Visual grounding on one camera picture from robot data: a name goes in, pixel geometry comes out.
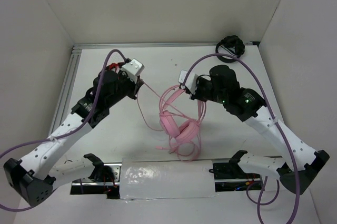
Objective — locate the black headphones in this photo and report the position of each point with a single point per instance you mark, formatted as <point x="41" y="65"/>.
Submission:
<point x="232" y="44"/>

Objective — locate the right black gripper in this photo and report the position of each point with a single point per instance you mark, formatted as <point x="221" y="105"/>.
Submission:
<point x="196" y="94"/>

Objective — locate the white taped sheet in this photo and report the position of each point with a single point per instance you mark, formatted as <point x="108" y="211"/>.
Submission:
<point x="166" y="180"/>

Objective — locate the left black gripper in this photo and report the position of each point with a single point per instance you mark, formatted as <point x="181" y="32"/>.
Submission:
<point x="134" y="87"/>

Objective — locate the red headphones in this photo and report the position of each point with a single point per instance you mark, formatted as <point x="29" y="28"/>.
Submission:
<point x="114" y="66"/>

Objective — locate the aluminium rail frame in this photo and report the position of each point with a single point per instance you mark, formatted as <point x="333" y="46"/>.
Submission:
<point x="123" y="135"/>

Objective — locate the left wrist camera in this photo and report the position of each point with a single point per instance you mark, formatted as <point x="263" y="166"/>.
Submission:
<point x="133" y="69"/>

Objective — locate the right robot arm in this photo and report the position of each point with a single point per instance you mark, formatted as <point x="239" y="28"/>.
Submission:
<point x="298" y="163"/>

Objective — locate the pink headphones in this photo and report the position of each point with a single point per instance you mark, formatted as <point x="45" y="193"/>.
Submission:
<point x="180" y="128"/>

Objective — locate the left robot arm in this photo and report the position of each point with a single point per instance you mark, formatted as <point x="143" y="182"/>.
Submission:
<point x="35" y="176"/>

